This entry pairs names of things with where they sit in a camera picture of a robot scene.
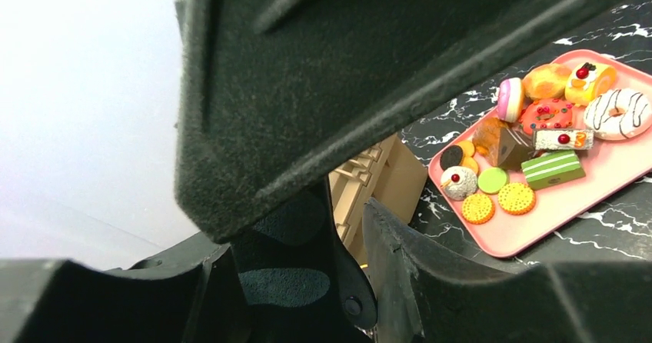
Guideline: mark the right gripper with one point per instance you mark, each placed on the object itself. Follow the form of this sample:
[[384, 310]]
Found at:
[[277, 93]]

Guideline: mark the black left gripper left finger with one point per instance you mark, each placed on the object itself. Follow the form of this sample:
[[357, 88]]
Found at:
[[187, 293]]

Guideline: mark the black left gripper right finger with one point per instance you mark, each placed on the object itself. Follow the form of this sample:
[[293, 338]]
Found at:
[[428, 293]]

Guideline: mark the green layered cake slice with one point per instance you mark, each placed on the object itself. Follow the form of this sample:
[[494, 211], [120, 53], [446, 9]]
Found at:
[[552, 168]]

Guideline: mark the white cherry cake slice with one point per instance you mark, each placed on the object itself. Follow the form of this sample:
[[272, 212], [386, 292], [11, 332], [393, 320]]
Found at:
[[563, 139]]

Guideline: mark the pink serving tray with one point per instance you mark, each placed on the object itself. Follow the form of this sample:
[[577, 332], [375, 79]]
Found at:
[[609, 167]]

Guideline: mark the orange sugared bun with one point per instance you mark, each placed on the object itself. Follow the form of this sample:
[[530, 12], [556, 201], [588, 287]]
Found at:
[[546, 81]]

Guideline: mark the yellow roll cake with cherry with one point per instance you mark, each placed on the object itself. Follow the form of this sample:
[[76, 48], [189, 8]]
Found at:
[[588, 81]]

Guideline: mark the white chocolate drizzled donut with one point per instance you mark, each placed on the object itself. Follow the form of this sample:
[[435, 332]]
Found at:
[[618, 114]]

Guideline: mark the yellow dotted biscuit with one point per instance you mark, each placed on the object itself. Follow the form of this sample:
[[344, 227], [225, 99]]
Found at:
[[477, 209], [516, 198]]

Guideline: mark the grey powdered cake ball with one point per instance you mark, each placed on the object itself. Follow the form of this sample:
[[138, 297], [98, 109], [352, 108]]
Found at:
[[458, 182]]

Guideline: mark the tan plastic toolbox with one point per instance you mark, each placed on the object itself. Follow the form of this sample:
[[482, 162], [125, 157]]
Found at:
[[387, 171]]

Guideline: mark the green macaron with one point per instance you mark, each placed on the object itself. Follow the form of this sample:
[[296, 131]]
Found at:
[[491, 180]]

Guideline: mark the black sandwich cookie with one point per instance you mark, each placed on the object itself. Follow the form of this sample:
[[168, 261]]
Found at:
[[451, 156]]

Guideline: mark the brown bread bun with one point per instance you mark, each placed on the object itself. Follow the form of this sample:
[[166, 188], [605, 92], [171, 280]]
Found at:
[[487, 135]]

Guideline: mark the chocolate layered cake slice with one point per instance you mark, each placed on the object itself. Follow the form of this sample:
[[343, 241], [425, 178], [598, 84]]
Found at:
[[514, 148]]

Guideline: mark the red strawberry tart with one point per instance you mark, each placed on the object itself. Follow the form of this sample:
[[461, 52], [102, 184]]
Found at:
[[547, 114]]

